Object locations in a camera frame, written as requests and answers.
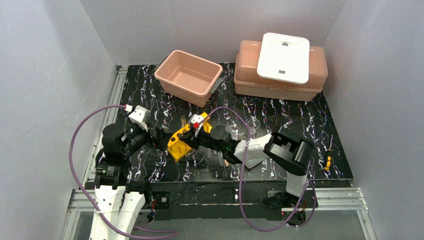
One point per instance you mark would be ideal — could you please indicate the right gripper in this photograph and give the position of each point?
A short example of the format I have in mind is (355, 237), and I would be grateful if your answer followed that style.
(194, 137)

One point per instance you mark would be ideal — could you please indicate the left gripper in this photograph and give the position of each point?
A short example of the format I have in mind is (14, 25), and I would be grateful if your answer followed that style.
(157, 138)

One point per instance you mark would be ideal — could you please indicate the clear glass test tube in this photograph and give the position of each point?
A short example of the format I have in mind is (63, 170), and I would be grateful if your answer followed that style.
(183, 121)

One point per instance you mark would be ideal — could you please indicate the yellow test tube rack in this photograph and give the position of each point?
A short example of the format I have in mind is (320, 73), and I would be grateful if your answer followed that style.
(177, 148)

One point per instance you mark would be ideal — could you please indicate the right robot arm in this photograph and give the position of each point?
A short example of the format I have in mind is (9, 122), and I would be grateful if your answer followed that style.
(290, 151)

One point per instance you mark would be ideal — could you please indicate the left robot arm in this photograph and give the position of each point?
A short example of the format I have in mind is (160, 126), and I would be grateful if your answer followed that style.
(118, 201)

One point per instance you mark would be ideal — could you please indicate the clear glass beaker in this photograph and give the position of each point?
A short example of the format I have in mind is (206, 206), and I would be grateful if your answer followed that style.
(253, 124)

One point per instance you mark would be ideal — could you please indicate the open pink plastic bin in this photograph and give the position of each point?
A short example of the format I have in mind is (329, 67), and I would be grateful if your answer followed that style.
(189, 77)

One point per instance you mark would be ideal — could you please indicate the white rectangular lid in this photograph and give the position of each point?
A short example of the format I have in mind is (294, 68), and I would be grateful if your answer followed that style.
(284, 58)

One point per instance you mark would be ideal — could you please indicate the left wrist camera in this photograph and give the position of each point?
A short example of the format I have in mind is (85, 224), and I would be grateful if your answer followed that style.
(140, 116)

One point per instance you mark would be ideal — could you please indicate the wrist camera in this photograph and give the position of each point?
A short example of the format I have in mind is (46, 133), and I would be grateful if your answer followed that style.
(140, 116)
(197, 121)

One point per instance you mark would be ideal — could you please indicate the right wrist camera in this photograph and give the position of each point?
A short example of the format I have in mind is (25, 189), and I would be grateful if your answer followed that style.
(197, 121)

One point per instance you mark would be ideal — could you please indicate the aluminium frame rail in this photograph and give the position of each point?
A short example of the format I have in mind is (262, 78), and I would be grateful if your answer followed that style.
(80, 208)

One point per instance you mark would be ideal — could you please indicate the yellow handled screwdriver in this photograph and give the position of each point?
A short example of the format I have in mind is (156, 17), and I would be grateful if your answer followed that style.
(328, 157)

